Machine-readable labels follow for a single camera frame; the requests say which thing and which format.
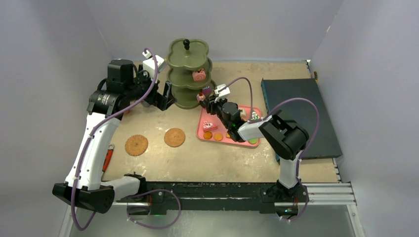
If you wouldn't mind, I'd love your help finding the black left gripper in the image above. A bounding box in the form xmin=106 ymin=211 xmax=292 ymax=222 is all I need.
xmin=125 ymin=65 xmax=176 ymax=110

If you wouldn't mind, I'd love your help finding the purple triangle cake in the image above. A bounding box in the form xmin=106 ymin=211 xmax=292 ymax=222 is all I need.
xmin=202 ymin=86 xmax=212 ymax=97

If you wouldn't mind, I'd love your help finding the pink strawberry triangle cake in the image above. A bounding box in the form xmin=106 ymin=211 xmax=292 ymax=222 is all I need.
xmin=203 ymin=120 xmax=218 ymax=132

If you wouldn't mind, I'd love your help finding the white cream roll cake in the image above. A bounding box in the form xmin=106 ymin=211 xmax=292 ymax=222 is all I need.
xmin=239 ymin=108 xmax=247 ymax=120

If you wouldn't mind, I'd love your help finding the pink swirl roll cake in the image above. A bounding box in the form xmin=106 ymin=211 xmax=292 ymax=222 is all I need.
xmin=192 ymin=68 xmax=207 ymax=81

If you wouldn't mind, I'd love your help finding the green three-tier stand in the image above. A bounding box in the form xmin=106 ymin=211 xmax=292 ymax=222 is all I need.
xmin=166 ymin=38 xmax=215 ymax=110

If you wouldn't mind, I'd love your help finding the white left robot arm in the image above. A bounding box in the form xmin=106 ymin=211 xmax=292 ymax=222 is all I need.
xmin=52 ymin=56 xmax=175 ymax=214

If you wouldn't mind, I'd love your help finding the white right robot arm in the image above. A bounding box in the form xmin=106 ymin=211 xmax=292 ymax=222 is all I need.
xmin=198 ymin=95 xmax=311 ymax=201

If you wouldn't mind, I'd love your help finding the pink serving tray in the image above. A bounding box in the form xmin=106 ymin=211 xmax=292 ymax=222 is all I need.
xmin=196 ymin=108 xmax=260 ymax=148

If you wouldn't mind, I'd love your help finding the round orange cookie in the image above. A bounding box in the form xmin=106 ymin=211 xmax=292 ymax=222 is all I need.
xmin=213 ymin=133 xmax=223 ymax=141

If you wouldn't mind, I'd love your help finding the green macaron far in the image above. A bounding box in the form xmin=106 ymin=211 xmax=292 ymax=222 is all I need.
xmin=248 ymin=138 xmax=259 ymax=145

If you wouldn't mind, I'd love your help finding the left woven coaster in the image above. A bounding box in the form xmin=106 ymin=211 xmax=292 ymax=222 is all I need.
xmin=125 ymin=134 xmax=148 ymax=156

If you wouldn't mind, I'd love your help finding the dark grey flat box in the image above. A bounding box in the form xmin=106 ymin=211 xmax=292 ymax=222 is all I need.
xmin=261 ymin=79 xmax=342 ymax=159

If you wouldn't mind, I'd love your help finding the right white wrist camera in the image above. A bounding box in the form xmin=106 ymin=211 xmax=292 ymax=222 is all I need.
xmin=214 ymin=84 xmax=230 ymax=102

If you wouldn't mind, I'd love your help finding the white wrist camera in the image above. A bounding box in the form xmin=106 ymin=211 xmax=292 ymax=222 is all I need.
xmin=214 ymin=84 xmax=230 ymax=102
xmin=142 ymin=50 xmax=167 ymax=79

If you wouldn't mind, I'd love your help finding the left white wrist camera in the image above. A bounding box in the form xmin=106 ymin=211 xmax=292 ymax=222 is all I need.
xmin=142 ymin=50 xmax=167 ymax=79

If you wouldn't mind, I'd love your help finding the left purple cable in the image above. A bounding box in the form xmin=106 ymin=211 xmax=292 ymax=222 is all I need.
xmin=71 ymin=47 xmax=181 ymax=231

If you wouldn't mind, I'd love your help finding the purple cable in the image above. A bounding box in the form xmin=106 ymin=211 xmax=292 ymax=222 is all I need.
xmin=71 ymin=47 xmax=181 ymax=231
xmin=226 ymin=77 xmax=321 ymax=223

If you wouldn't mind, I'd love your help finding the red handled tool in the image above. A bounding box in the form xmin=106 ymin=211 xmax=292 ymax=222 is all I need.
xmin=102 ymin=144 xmax=115 ymax=172

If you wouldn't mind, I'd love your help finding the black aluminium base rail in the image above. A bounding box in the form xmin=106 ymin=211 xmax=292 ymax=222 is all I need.
xmin=67 ymin=176 xmax=357 ymax=217

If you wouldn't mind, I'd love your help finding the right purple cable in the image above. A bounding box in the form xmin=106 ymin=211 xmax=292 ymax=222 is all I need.
xmin=226 ymin=77 xmax=321 ymax=223

